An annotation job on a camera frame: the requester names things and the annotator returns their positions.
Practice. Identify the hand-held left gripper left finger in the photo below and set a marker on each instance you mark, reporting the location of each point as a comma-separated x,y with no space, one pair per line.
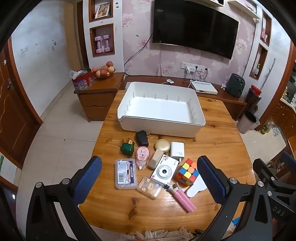
89,178

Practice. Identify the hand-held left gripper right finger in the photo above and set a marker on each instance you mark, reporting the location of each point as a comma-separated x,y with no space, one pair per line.
211,178

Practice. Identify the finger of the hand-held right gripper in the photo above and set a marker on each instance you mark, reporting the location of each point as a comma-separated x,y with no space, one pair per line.
275,199
289,160

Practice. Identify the colourful puzzle cube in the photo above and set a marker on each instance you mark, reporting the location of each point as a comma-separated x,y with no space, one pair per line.
186,172

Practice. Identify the green bottle with gold cap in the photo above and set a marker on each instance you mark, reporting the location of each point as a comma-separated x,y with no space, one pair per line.
127,149

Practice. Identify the white toy digital camera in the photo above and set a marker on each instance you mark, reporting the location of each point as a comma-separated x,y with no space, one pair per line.
163,172

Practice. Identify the white plastic storage bin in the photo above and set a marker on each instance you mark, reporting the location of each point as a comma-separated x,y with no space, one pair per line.
157,109

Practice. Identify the white shoehorn-shaped piece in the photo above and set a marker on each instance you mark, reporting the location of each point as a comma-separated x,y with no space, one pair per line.
195,187

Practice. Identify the clear box with blue label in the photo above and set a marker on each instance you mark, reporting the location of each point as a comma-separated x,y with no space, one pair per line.
126,173

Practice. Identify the green yellow bottle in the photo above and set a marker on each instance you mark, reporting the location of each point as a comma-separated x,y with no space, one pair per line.
266,128

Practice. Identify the white power adapter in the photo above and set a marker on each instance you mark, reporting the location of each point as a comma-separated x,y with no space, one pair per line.
177,150

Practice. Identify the grey trash bin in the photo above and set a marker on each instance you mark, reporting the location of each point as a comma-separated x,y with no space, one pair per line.
247,122

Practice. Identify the pink correction tape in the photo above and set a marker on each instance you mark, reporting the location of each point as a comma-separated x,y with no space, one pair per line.
142,157

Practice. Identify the round gold compact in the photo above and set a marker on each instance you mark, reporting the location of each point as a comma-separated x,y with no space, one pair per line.
162,144

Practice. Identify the beige rectangular case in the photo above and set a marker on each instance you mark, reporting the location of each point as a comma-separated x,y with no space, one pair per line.
155,160

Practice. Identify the clear case with heart stickers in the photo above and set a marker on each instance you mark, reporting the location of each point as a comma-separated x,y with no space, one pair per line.
149,187

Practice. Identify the black charger plug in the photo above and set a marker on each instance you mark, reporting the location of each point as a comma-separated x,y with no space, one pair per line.
141,138

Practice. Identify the dark jar with red lid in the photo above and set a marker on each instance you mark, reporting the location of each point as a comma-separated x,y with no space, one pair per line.
253,98

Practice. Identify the beige fringed rug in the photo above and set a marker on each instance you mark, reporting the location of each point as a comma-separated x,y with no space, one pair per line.
161,235

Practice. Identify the wooden side cabinet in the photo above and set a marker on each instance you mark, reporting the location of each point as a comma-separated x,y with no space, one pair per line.
97,99

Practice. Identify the sheathed sword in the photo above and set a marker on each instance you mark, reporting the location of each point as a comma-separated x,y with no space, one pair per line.
268,73

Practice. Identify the white set-top box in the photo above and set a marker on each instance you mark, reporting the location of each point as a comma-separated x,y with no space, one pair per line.
204,87

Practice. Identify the brown wooden door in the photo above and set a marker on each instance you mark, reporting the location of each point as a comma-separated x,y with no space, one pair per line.
13,120

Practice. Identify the dark fruit bowl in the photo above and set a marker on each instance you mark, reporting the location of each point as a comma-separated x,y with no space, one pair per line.
104,77

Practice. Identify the pink dumbbell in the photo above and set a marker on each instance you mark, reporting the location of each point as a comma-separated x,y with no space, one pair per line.
106,42
99,44

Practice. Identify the black flat television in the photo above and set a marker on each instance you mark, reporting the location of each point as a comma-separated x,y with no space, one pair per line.
194,25

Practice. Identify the framed picture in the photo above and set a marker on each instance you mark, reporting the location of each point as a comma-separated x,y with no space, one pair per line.
102,10

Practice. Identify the white plugged wall charger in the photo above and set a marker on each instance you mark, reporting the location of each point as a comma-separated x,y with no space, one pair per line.
189,70

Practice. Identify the white wall socket strip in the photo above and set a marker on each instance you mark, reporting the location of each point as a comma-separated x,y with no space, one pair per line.
194,66

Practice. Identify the white wall shelf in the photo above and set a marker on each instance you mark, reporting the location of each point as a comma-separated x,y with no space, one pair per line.
245,7

